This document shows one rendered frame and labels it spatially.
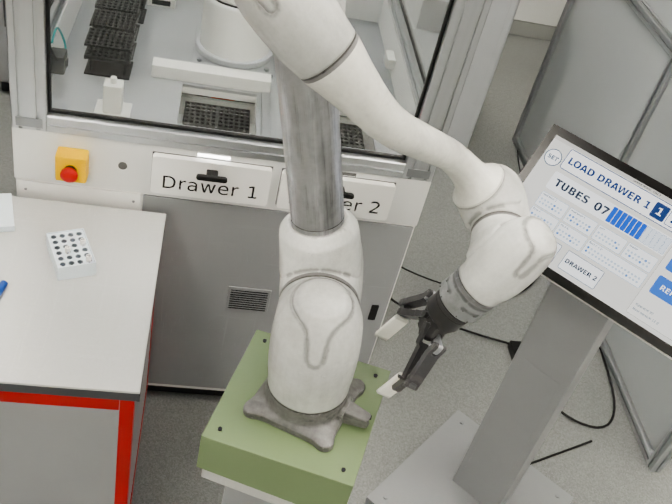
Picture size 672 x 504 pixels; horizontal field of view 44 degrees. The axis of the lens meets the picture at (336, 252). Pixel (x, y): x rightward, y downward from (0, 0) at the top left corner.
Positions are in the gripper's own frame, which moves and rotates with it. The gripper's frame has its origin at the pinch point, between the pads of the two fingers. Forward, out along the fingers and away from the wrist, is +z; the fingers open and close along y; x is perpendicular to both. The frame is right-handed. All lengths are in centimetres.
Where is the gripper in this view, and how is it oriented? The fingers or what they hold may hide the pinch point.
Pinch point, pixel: (385, 361)
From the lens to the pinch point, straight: 157.0
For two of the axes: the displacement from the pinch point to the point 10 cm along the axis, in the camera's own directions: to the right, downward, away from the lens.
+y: -0.1, 7.0, -7.1
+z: -5.8, 5.8, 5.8
